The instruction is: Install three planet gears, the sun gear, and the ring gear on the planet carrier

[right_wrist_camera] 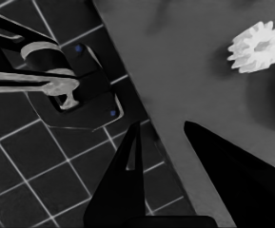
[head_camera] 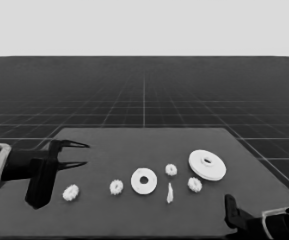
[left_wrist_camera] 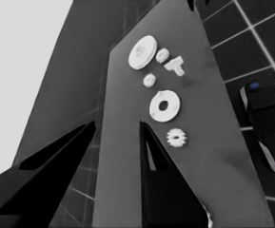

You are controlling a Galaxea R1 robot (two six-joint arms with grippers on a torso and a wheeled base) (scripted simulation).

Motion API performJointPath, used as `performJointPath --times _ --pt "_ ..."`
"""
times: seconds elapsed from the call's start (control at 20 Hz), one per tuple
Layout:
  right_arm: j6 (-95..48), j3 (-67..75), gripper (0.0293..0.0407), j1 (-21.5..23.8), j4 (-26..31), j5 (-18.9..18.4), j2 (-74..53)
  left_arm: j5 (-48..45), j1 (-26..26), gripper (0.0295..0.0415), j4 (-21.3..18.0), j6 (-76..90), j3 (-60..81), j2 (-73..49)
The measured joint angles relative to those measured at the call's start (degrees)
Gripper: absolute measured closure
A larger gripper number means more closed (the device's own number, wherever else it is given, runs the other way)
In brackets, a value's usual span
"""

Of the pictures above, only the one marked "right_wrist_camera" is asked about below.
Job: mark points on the small white toothed gear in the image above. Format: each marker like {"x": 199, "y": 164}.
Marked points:
{"x": 272, "y": 52}

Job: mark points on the dark robot body block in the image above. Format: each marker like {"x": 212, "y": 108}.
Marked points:
{"x": 89, "y": 79}

